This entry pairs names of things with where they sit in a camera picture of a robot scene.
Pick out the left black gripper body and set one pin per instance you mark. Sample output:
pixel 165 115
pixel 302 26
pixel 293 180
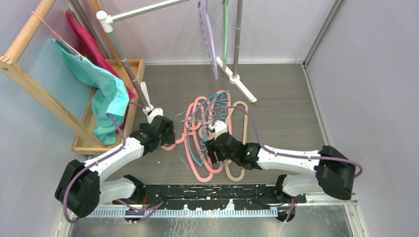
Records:
pixel 144 126

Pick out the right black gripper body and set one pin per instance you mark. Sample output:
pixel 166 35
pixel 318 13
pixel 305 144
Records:
pixel 222 152

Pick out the light blue wire hanger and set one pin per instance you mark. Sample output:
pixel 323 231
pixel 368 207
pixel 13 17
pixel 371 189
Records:
pixel 203 111

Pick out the purple wire hanger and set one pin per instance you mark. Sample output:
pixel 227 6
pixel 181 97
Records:
pixel 208 35

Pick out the green wire hanger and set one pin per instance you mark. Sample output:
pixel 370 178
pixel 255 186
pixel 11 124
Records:
pixel 225 32

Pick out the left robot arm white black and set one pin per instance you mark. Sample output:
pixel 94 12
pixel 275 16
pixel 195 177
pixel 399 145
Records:
pixel 84 186

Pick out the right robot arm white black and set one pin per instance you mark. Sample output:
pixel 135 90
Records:
pixel 326 170

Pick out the pink plastic hanger left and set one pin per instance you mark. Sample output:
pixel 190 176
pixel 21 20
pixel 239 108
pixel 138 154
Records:
pixel 177 141

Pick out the pink plastic hanger large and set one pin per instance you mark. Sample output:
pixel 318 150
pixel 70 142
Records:
pixel 194 146

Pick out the pink plastic hanger inner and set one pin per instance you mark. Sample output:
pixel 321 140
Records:
pixel 218 102

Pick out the teal cloth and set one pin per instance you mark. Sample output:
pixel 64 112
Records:
pixel 111 99

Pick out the magenta cloth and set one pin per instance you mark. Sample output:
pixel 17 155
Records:
pixel 90 49

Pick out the white metal clothes rack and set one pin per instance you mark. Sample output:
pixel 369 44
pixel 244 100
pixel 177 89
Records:
pixel 106 21

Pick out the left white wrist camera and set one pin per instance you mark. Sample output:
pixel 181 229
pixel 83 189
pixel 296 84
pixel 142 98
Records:
pixel 152 113

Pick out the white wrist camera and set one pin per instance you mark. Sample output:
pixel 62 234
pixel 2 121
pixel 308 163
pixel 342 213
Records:
pixel 218 128
pixel 152 113

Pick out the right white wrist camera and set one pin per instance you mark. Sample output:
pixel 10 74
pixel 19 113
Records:
pixel 218 128

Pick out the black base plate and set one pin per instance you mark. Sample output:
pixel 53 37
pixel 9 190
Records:
pixel 211 197

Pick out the wooden frame rack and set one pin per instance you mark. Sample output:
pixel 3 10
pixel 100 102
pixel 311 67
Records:
pixel 10 67

